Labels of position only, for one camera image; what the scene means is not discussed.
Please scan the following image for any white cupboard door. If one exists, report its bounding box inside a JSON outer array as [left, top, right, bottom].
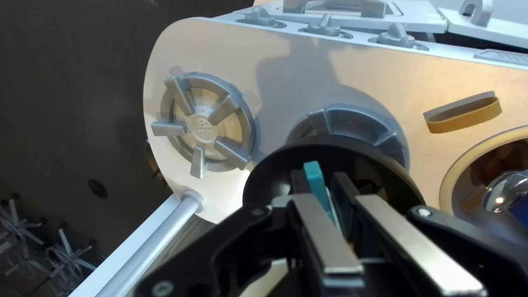
[[439, 0, 528, 53]]

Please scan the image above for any blue sponge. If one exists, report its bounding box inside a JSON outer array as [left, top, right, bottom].
[[508, 193, 528, 223]]

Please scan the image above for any white toy kitchen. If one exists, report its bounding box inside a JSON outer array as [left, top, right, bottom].
[[142, 0, 528, 233]]

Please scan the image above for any grey stove burner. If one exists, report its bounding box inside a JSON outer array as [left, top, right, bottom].
[[286, 106, 411, 170], [150, 66, 259, 180]]

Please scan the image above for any grey sink basin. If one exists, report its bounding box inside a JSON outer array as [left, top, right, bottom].
[[439, 124, 528, 221]]

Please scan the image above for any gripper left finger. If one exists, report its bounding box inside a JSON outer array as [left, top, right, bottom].
[[134, 169, 366, 297]]

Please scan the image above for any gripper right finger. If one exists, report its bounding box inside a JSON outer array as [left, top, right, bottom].
[[332, 170, 528, 297]]

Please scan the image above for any dark office chair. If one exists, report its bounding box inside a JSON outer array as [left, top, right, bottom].
[[46, 228, 96, 282], [0, 197, 36, 261]]

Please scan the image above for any grey stove knob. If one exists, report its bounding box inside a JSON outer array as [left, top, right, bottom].
[[368, 22, 431, 53], [236, 5, 287, 30], [299, 13, 353, 40]]

